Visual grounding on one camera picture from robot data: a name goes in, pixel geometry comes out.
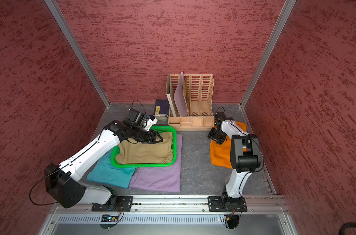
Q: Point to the aluminium corner post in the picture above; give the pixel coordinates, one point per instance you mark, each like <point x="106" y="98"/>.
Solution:
<point x="277" y="29"/>
<point x="63" y="25"/>

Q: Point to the left aluminium corner post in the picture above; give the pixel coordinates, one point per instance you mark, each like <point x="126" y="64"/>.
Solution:
<point x="63" y="25"/>

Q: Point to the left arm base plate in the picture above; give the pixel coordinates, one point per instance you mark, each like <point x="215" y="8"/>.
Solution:
<point x="122" y="203"/>

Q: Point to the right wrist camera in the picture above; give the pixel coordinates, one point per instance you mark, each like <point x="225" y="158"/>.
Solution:
<point x="220" y="116"/>

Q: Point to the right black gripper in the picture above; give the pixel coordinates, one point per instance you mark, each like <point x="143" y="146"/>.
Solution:
<point x="220" y="141"/>

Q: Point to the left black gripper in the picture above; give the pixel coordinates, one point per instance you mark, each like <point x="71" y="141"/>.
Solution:
<point x="151" y="138"/>

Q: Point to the green plastic basket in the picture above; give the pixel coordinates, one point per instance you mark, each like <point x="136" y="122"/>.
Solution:
<point x="160" y="129"/>

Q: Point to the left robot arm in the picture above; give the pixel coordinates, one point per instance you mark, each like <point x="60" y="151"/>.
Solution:
<point x="62" y="181"/>

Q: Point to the beige file organizer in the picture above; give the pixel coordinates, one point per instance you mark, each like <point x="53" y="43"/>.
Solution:
<point x="198" y="91"/>

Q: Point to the aluminium front rail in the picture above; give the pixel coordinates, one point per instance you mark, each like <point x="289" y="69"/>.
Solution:
<point x="174" y="215"/>

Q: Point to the khaki pants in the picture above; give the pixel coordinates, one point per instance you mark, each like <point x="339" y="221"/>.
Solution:
<point x="131" y="152"/>

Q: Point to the teal folded pants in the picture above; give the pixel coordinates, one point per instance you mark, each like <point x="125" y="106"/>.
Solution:
<point x="105" y="173"/>

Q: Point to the right aluminium corner post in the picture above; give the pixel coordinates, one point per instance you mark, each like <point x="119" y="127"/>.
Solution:
<point x="277" y="29"/>

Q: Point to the purple folder sheet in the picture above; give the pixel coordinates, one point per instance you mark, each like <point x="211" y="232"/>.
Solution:
<point x="179" y="97"/>

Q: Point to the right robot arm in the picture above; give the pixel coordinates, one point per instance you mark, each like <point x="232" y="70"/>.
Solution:
<point x="234" y="148"/>

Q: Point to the orange pants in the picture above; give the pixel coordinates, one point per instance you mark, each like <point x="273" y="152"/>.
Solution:
<point x="220" y="154"/>

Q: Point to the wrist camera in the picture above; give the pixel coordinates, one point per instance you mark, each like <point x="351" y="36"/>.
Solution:
<point x="220" y="116"/>
<point x="137" y="119"/>

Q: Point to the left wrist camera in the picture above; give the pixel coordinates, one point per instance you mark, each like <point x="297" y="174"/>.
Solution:
<point x="137" y="119"/>

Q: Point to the purple folded pants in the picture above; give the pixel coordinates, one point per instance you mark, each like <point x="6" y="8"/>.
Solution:
<point x="160" y="179"/>

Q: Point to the dark blue book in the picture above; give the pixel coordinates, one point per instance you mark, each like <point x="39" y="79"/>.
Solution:
<point x="162" y="109"/>

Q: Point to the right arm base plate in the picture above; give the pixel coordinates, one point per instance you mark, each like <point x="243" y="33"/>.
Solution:
<point x="226" y="204"/>

